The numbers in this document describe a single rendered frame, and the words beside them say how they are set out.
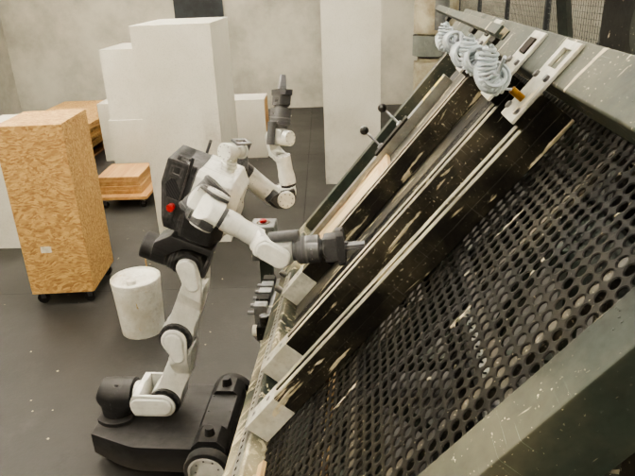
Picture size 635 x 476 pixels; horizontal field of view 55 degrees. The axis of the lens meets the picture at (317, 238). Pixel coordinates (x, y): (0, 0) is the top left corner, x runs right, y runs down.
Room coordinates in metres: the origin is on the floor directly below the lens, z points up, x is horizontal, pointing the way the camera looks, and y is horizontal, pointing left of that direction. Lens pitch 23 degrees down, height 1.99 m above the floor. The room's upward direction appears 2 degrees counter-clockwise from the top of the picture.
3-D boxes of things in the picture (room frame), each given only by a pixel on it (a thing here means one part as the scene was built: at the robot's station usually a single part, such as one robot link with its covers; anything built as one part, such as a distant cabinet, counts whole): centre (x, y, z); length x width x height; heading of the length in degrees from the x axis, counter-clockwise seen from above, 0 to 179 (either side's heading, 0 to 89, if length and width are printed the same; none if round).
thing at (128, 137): (6.85, 1.88, 0.36); 0.80 x 0.58 x 0.72; 179
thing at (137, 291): (3.36, 1.13, 0.24); 0.32 x 0.30 x 0.47; 179
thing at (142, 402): (2.29, 0.76, 0.28); 0.21 x 0.20 x 0.13; 85
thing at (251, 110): (7.62, 0.87, 0.36); 0.58 x 0.45 x 0.72; 89
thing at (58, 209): (3.96, 1.77, 0.63); 0.50 x 0.42 x 1.25; 2
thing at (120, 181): (5.95, 1.90, 0.15); 0.61 x 0.51 x 0.31; 179
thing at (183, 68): (5.18, 1.02, 0.88); 0.90 x 0.60 x 1.75; 179
